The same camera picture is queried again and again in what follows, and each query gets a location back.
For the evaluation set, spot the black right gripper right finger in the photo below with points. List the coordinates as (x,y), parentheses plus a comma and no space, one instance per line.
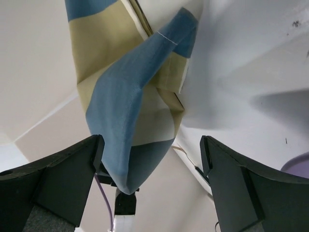
(250,196)

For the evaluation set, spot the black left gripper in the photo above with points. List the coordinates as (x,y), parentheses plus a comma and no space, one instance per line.
(124,204)

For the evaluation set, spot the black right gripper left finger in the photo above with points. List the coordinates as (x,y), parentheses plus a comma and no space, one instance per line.
(50,194)

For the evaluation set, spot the purple plastic plate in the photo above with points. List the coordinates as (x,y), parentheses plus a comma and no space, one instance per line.
(298,166)

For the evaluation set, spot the blue beige checked cloth napkin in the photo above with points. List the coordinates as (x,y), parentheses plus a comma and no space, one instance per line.
(131,62)

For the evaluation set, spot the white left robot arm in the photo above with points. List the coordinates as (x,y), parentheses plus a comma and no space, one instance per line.
(122,218)

